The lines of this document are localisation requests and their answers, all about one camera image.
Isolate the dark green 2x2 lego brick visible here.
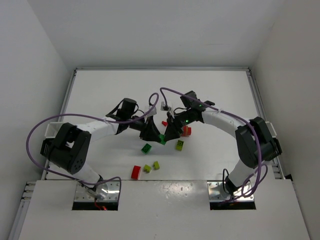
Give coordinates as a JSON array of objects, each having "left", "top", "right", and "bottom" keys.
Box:
[
  {"left": 158, "top": 134, "right": 166, "bottom": 145},
  {"left": 141, "top": 143, "right": 152, "bottom": 154}
]

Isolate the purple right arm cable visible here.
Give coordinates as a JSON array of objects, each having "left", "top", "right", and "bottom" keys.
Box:
[{"left": 159, "top": 86, "right": 269, "bottom": 204}]

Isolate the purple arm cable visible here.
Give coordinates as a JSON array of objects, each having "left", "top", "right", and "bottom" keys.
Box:
[
  {"left": 25, "top": 92, "right": 160, "bottom": 191},
  {"left": 159, "top": 86, "right": 269, "bottom": 204}
]

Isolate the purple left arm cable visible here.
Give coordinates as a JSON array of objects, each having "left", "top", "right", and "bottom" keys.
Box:
[{"left": 25, "top": 92, "right": 160, "bottom": 191}]

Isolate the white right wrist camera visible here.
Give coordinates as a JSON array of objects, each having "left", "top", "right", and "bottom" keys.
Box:
[{"left": 160, "top": 101, "right": 173, "bottom": 112}]

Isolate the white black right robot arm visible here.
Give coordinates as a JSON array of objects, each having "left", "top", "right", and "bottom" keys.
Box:
[{"left": 162, "top": 91, "right": 282, "bottom": 195}]

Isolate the red orange lego stack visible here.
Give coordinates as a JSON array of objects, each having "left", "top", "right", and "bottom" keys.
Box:
[{"left": 181, "top": 125, "right": 192, "bottom": 137}]

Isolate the lime 2x2 lego brick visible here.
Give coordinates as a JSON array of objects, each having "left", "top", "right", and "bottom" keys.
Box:
[{"left": 175, "top": 140, "right": 184, "bottom": 151}]

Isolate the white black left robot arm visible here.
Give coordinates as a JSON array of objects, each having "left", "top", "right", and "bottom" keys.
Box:
[{"left": 40, "top": 98, "right": 162, "bottom": 189}]

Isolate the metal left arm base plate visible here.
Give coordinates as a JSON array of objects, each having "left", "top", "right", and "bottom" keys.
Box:
[{"left": 74, "top": 181, "right": 120, "bottom": 202}]

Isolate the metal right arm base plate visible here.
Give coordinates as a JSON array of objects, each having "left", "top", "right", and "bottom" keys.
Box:
[{"left": 206, "top": 180, "right": 255, "bottom": 201}]

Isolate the red curved lego brick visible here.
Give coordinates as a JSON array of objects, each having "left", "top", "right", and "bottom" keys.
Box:
[{"left": 131, "top": 165, "right": 142, "bottom": 180}]

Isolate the small red sloped lego brick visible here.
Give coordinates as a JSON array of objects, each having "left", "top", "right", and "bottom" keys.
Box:
[{"left": 161, "top": 121, "right": 168, "bottom": 127}]

